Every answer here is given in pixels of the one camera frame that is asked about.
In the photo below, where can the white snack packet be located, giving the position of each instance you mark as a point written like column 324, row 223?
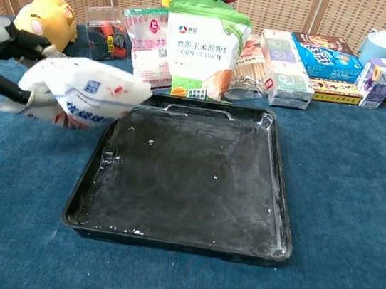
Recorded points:
column 89, row 90

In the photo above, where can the yellow plush toy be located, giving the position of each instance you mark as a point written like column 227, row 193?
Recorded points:
column 50, row 18

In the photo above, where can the clear box with black-red parts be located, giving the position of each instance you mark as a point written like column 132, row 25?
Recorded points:
column 105, row 37

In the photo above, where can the pink and white powder bag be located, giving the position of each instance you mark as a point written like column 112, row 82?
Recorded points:
column 147, row 44

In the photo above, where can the corn starch bag, green top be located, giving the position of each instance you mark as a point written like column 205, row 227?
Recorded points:
column 202, row 52

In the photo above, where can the black baking tray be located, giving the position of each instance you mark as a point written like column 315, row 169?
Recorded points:
column 187, row 183

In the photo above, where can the clear biscuit stick packet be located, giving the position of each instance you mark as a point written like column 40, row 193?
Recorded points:
column 248, row 73

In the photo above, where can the pastel tissue pack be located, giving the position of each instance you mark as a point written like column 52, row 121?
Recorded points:
column 286, row 71

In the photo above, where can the blue cookie box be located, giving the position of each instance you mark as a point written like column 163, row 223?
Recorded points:
column 329, row 57

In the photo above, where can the yellow and red flat box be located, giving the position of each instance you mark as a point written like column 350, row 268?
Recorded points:
column 335, row 92

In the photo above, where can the small purple white carton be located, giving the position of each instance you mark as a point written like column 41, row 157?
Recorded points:
column 377, row 84

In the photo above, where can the blue carpet table cover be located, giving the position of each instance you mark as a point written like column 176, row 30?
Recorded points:
column 341, row 215

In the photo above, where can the light blue mug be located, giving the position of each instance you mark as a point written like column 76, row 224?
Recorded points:
column 385, row 45

